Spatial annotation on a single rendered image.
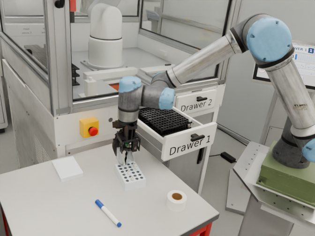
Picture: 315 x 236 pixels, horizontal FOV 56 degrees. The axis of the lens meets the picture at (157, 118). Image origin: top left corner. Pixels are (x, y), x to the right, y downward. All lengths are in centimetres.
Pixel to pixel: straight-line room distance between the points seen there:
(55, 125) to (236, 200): 153
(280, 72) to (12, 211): 95
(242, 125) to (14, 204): 249
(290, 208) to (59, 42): 105
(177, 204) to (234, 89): 223
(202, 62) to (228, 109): 220
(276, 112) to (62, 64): 147
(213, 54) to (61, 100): 61
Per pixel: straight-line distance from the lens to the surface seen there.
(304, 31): 275
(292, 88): 101
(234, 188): 246
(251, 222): 146
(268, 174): 127
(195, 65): 107
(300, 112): 105
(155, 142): 124
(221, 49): 106
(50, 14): 112
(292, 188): 128
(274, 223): 143
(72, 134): 130
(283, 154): 128
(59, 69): 117
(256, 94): 301
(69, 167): 123
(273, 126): 218
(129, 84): 98
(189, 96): 158
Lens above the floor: 150
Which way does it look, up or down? 26 degrees down
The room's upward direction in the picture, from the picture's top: 6 degrees clockwise
